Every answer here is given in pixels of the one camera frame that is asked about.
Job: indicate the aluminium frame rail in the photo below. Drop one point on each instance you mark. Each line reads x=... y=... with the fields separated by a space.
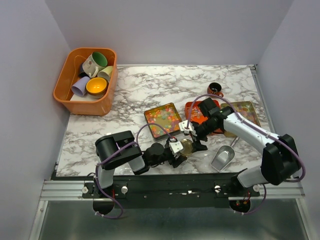
x=62 y=190

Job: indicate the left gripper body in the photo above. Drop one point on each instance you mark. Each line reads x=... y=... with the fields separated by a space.
x=170 y=144

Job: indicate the orange black mug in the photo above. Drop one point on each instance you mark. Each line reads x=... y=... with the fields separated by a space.
x=215 y=88

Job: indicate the gold popsicle candy tin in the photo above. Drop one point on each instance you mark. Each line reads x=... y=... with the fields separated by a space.
x=247 y=110

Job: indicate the lavender cup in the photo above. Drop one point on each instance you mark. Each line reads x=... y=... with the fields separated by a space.
x=79 y=88

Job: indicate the yellow-inside bowl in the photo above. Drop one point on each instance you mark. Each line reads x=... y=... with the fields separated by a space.
x=97 y=87

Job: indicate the cream yellow cup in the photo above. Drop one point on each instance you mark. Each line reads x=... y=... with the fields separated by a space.
x=106 y=73

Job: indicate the silver metal scoop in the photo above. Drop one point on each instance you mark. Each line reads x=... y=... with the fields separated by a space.
x=223 y=157

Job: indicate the dark navy cup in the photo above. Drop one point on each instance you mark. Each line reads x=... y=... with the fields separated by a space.
x=81 y=72

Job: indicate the orange lollipop tin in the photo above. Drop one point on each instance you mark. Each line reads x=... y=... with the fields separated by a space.
x=195 y=115

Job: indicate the floral green-inside mug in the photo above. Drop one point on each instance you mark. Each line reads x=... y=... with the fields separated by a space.
x=94 y=63

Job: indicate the dark tin of gummies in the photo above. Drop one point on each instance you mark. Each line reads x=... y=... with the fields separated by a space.
x=167 y=117

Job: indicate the orange plastic bin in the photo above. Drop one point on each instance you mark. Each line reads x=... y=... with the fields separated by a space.
x=86 y=105

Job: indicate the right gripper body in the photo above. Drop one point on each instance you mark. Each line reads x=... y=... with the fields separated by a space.
x=193 y=131

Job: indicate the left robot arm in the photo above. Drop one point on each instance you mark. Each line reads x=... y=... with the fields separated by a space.
x=117 y=149

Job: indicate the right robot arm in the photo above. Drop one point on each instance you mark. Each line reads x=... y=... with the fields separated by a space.
x=280 y=159

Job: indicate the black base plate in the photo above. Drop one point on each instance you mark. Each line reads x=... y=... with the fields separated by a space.
x=169 y=191

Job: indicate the gold jar lid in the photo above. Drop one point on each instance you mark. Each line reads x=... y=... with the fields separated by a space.
x=187 y=147

